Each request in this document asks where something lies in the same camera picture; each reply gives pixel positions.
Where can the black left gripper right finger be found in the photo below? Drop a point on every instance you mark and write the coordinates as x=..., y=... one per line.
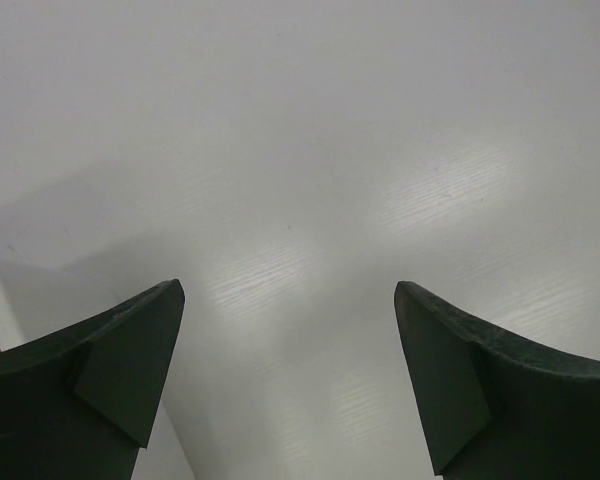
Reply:
x=494, y=404

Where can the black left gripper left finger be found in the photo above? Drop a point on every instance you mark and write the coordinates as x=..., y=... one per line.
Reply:
x=81, y=402

